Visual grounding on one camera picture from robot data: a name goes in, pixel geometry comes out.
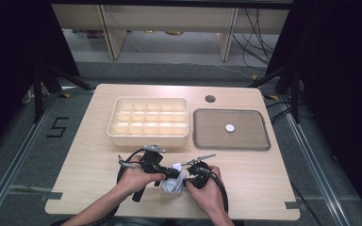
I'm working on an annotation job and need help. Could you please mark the aluminium floor rail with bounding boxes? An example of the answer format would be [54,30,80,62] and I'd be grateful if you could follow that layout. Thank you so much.
[0,92,60,226]
[283,96,351,226]

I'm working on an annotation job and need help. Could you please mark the grey tape strip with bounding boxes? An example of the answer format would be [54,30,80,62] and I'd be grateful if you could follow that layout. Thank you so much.
[40,191,64,202]
[284,201,302,211]

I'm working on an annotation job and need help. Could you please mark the white sock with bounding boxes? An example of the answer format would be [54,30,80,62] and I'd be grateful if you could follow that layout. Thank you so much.
[160,162,187,195]

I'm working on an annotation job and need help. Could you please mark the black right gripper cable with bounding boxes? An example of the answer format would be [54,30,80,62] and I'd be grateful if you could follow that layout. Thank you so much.
[200,167,230,215]

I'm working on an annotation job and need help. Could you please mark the person's right hand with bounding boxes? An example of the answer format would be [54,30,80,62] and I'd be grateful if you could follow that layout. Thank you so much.
[184,165,224,218]

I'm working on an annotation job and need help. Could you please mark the person's left hand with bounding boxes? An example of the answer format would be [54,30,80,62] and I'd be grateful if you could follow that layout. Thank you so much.
[115,154,167,198]

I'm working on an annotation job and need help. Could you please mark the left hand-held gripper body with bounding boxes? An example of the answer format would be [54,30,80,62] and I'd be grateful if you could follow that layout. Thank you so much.
[131,143,171,203]

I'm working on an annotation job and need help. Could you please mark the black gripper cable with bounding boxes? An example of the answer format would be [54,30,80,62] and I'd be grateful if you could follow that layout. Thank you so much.
[89,148,148,226]
[200,167,230,215]

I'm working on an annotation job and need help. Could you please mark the bundle of black hanging cables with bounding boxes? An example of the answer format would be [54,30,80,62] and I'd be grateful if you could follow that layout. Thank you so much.
[231,8,281,73]

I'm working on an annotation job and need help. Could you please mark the brown flat tray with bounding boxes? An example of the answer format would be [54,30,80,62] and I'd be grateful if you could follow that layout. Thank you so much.
[192,108,272,152]

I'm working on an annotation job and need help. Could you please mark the cream compartment storage box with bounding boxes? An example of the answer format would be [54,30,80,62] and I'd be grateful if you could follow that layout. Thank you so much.
[107,96,189,148]

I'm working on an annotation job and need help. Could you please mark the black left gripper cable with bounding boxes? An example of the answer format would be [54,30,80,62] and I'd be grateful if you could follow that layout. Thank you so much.
[89,148,148,226]

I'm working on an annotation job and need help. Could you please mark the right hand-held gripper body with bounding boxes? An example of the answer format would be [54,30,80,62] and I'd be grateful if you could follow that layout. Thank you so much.
[181,153,218,190]

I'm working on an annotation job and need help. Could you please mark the black curtain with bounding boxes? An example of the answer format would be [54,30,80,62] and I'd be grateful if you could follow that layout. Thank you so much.
[0,0,82,158]
[264,0,362,218]

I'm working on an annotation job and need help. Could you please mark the black metal stand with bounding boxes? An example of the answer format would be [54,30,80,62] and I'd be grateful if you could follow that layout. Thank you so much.
[32,63,96,124]
[247,65,304,124]

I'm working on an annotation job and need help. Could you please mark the black floor cables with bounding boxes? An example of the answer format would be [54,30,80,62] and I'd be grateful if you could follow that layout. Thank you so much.
[264,99,296,124]

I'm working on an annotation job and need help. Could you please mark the light wooden shelf unit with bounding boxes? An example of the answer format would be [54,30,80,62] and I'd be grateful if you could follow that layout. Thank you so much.
[52,3,290,63]

